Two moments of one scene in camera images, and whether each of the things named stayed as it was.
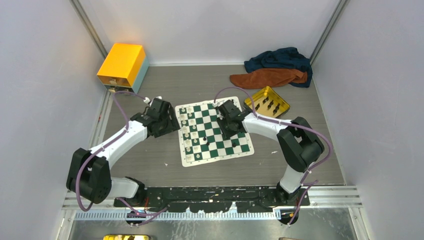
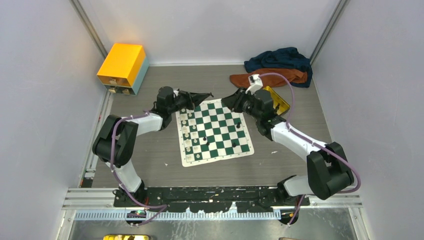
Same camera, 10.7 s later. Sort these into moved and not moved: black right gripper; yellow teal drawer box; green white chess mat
Moved: black right gripper
Not moved: green white chess mat; yellow teal drawer box
